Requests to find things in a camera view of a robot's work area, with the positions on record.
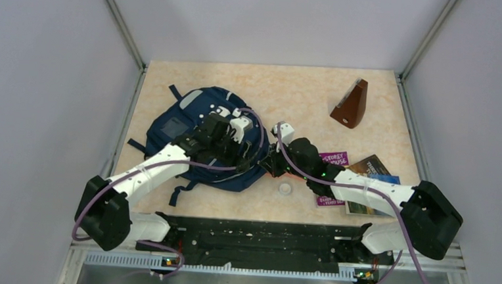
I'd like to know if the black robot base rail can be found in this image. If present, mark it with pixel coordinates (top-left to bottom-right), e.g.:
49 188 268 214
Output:
161 216 394 273

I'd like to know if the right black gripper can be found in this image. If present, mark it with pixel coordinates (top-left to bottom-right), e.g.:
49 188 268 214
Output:
260 137 312 180

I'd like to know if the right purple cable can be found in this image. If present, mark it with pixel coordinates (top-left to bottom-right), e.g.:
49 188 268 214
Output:
266 122 445 284

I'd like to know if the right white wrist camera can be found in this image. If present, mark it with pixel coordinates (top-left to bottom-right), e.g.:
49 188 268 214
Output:
271 121 295 145

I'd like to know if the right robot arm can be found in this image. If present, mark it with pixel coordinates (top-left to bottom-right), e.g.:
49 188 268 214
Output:
259 138 463 262

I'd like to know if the dark brown book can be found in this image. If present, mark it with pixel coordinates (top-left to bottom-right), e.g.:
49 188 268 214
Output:
345 154 391 216

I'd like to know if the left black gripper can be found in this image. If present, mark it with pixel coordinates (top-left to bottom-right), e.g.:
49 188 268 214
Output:
208 127 252 173

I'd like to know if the navy blue student backpack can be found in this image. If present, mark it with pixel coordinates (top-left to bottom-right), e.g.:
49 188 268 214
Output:
127 85 269 206

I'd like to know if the green blue book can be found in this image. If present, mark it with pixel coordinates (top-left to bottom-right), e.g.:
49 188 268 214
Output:
367 174 401 185

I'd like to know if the purple treehouse book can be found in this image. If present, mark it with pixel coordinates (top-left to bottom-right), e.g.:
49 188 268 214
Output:
316 151 349 208

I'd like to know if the brown wooden metronome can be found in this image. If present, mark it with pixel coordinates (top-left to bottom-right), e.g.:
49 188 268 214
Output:
330 78 369 129

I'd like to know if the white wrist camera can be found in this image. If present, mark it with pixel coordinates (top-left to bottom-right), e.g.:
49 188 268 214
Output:
271 121 295 145
229 108 254 143

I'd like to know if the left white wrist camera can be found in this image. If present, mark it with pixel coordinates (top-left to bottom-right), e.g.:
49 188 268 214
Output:
229 108 254 143

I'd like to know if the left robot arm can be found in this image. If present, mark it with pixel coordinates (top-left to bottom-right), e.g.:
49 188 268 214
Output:
72 112 255 251

